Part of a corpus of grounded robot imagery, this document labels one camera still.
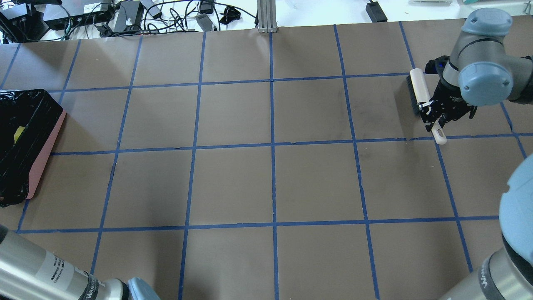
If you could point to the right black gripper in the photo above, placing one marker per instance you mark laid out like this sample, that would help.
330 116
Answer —
451 99

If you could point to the beige hand brush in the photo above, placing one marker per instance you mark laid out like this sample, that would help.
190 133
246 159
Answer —
421 101

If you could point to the black power adapter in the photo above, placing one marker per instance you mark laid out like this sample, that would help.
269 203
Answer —
375 12

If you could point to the aluminium frame post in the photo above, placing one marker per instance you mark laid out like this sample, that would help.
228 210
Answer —
266 16

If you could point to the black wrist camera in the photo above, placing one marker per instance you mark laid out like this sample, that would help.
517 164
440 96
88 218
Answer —
436 66

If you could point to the black trash bag bin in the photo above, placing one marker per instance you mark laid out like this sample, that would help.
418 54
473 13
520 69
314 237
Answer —
38 112

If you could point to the yellow green sponge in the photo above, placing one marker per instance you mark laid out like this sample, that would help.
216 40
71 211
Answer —
18 134

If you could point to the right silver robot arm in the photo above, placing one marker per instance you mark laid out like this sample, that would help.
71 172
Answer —
479 73

